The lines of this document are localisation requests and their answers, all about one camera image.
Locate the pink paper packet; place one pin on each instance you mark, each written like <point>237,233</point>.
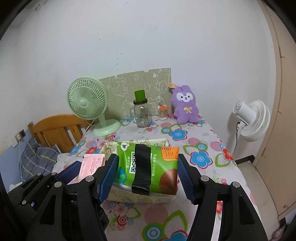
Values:
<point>90,163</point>

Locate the wooden door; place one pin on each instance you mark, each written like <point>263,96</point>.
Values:
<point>275,160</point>

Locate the purple plush bunny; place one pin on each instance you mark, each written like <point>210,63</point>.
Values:
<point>184,104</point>

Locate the green cup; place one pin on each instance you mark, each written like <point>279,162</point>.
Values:
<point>139,95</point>

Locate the toothpick jar orange lid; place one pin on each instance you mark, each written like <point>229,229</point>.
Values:
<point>163,112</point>

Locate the green tissue pack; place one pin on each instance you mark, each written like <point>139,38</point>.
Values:
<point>147,170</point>

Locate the floral tablecloth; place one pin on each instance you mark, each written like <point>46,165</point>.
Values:
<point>170,221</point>

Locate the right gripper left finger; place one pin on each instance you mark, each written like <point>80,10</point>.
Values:
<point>74,212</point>

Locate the grey plaid pillow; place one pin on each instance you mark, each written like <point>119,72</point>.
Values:
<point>36,158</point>

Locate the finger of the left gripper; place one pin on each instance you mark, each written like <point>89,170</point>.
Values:
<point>68,174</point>

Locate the yellow cartoon fabric box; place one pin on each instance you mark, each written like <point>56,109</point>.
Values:
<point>124,195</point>

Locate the wall power socket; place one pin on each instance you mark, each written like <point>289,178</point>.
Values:
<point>19,136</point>

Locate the white standing fan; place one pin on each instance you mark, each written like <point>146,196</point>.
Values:
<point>254,119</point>

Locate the green desk fan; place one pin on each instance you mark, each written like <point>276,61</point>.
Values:
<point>87,99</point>

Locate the glass mason jar mug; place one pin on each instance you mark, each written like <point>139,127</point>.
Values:
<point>140,113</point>

